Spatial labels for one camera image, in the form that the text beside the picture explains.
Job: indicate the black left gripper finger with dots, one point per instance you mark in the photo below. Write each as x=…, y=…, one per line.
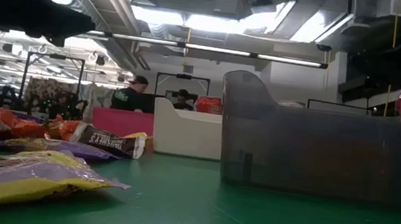
x=71, y=24

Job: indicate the brown Hershey's candy bar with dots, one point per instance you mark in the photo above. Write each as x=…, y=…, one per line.
x=108, y=141

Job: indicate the black background robot arm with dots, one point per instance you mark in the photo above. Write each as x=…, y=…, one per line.
x=68, y=107

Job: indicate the white ventilation box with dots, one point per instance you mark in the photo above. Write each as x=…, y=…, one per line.
x=383, y=6

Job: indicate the patterned cloth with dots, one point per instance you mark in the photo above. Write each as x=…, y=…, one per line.
x=44, y=90

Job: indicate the person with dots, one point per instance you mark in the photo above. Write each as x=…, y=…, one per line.
x=127, y=97
x=183, y=101

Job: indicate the red plastic bin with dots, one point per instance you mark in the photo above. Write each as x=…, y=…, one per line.
x=121, y=122

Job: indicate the long ceiling light bar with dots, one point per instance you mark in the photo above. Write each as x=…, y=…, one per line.
x=214, y=49

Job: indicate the white plastic bin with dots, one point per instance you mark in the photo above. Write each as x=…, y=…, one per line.
x=186, y=136

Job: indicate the grey translucent plastic bin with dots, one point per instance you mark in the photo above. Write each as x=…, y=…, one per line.
x=312, y=153

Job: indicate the tall black station frame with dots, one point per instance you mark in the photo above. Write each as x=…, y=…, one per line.
x=57, y=56

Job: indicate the low black station frame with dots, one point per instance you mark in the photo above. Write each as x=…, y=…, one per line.
x=183, y=76

